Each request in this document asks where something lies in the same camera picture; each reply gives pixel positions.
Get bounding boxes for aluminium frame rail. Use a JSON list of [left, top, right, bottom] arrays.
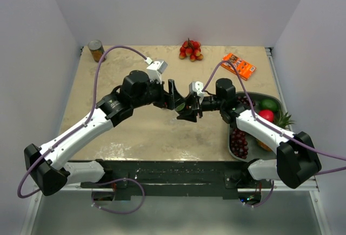
[[35, 167, 320, 192]]

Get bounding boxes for grey fruit tray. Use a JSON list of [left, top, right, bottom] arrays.
[[229, 92, 286, 162]]

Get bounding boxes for orange cardboard box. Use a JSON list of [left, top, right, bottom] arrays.
[[221, 53, 257, 80]]

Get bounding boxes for toy pineapple orange yellow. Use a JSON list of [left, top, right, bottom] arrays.
[[256, 110, 295, 152]]

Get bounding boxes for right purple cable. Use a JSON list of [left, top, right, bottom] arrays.
[[202, 59, 346, 176]]

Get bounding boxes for tin can fruit label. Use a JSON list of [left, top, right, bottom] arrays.
[[88, 39, 105, 63]]

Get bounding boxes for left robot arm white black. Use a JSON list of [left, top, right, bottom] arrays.
[[24, 70, 185, 196]]

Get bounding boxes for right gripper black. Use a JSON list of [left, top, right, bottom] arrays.
[[177, 92, 225, 122]]

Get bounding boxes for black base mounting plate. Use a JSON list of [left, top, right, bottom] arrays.
[[80, 159, 270, 200]]

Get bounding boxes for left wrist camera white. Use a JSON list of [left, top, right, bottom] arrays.
[[145, 57, 168, 84]]

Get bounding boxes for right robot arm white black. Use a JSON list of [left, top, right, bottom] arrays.
[[170, 78, 322, 189]]

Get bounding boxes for dark red toy grapes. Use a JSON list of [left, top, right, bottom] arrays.
[[229, 96, 256, 159]]

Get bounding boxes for green toy avocado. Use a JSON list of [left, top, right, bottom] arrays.
[[259, 99, 279, 112]]

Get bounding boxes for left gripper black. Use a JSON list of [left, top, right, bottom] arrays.
[[132, 76, 186, 110]]

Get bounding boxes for red toy apple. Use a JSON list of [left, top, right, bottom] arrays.
[[258, 109, 275, 122]]

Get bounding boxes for green bottle lid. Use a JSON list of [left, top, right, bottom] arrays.
[[175, 103, 185, 112]]

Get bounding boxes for green lidded pill bottle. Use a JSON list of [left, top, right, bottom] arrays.
[[175, 102, 189, 113]]

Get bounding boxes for red toy fruit bunch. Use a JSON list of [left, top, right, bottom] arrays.
[[178, 38, 204, 62]]

